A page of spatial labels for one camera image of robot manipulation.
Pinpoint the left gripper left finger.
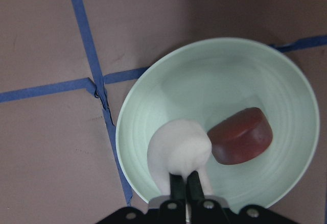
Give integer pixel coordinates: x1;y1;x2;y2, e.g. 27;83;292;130
169;173;186;201

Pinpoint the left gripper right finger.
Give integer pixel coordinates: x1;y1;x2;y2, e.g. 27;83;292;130
186;171;204;200

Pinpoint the white bun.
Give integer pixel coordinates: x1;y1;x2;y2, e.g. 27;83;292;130
147;119;214;195

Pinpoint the red-brown bun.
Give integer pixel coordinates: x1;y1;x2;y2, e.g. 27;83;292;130
207;107;273;165

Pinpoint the green plate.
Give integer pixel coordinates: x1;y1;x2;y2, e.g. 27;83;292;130
116;38;320;211

